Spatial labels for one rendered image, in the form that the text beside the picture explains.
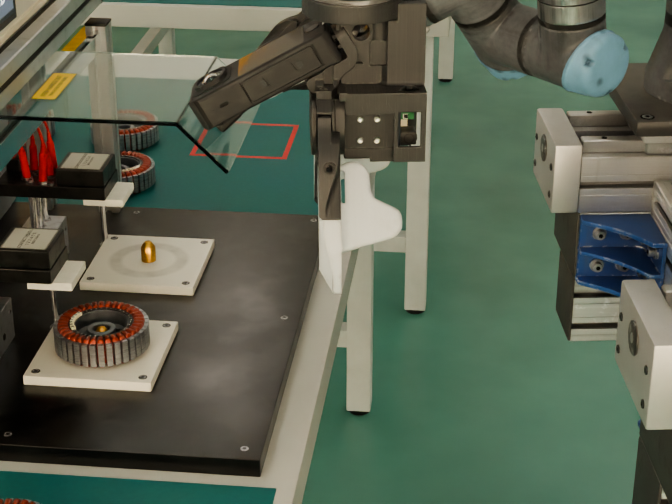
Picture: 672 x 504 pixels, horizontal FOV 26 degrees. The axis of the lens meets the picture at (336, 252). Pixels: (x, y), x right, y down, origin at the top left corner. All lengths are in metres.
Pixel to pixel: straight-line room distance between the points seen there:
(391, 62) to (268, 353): 0.77
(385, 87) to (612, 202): 0.82
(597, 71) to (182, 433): 0.60
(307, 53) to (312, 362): 0.80
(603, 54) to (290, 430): 0.54
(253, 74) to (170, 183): 1.27
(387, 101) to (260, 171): 1.31
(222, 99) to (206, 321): 0.82
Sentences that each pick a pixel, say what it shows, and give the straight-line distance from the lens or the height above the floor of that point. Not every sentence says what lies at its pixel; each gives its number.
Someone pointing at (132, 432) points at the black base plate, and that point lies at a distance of 1.61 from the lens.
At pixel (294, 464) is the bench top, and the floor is 0.75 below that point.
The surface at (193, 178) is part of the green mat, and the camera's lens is 2.30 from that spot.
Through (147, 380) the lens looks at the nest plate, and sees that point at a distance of 1.68.
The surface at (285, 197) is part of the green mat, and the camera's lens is 2.22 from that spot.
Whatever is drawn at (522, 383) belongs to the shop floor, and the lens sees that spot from 3.23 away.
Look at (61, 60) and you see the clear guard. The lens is 1.86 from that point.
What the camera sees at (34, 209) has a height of 0.86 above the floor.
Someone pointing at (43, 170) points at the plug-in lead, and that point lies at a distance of 1.91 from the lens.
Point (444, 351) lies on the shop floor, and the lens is 3.33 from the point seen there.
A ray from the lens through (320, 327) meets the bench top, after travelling 1.85.
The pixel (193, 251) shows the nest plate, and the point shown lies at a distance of 1.98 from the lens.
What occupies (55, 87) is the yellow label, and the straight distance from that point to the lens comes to 1.76.
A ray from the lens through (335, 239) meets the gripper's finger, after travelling 1.02.
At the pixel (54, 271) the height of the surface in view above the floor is 0.89.
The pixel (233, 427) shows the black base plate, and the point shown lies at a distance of 1.61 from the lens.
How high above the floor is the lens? 1.63
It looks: 25 degrees down
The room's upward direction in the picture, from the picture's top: straight up
